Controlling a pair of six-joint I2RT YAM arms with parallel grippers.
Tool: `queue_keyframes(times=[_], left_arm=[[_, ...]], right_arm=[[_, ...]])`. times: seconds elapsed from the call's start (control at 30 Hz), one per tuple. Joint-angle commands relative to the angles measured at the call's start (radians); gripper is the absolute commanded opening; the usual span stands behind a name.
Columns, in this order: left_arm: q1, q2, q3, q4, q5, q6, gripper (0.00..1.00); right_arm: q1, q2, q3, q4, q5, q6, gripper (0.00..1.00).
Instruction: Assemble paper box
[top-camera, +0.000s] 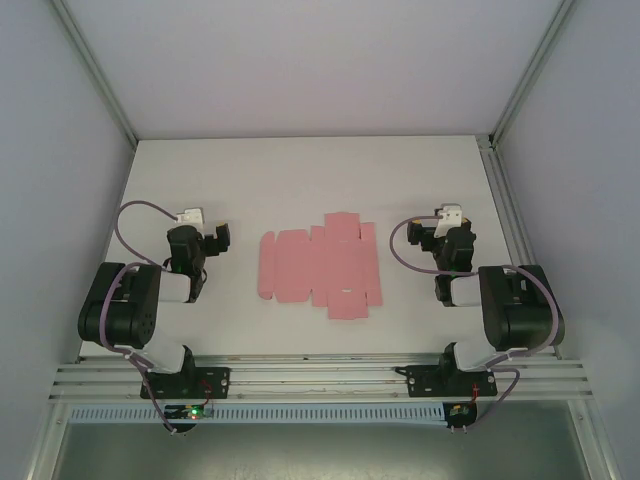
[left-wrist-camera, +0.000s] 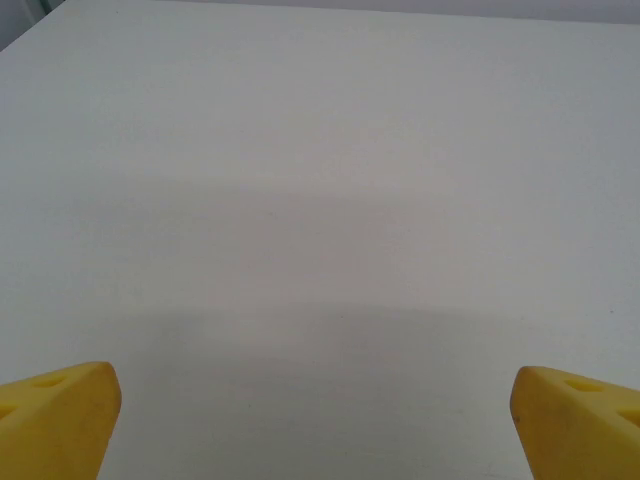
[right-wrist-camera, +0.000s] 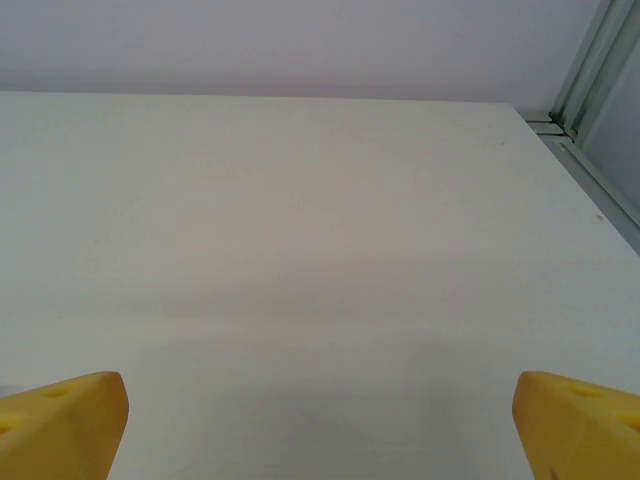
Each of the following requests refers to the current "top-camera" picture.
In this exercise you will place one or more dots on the pink paper box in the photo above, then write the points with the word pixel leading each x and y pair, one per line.
pixel 325 270

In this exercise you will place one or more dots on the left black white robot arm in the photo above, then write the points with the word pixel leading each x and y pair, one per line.
pixel 120 310

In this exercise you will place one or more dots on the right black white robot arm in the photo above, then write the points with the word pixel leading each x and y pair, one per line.
pixel 520 320

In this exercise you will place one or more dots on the right circuit board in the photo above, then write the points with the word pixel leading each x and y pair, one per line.
pixel 457 413

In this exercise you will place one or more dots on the left circuit board green light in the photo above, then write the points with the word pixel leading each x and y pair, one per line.
pixel 192 413

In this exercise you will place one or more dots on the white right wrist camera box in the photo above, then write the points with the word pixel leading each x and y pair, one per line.
pixel 449 217

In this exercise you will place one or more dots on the aluminium table side rail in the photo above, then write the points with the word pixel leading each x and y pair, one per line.
pixel 505 200

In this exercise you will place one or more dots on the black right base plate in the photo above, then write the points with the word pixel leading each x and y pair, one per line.
pixel 425 382

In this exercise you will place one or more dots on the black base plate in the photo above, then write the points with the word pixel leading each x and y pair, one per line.
pixel 215 382
pixel 425 382

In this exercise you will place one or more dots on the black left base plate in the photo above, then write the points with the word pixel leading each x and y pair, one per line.
pixel 215 382

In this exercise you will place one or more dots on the aluminium frame post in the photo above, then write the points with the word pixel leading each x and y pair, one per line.
pixel 530 70
pixel 100 80

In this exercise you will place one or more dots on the aluminium mounting rail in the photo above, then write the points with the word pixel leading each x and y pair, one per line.
pixel 320 380

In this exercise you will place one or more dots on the aluminium frame leg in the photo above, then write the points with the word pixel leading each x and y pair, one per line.
pixel 597 440
pixel 45 440

